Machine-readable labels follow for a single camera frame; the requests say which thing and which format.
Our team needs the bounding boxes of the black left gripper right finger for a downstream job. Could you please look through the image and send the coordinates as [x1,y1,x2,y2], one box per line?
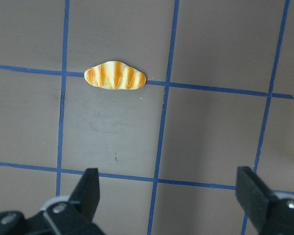
[235,166,294,235]

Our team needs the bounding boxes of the toy croissant bread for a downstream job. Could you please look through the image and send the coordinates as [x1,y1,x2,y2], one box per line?
[84,61,147,90]

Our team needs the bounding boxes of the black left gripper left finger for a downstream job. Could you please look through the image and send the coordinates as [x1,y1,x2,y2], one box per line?
[0,168,104,235]

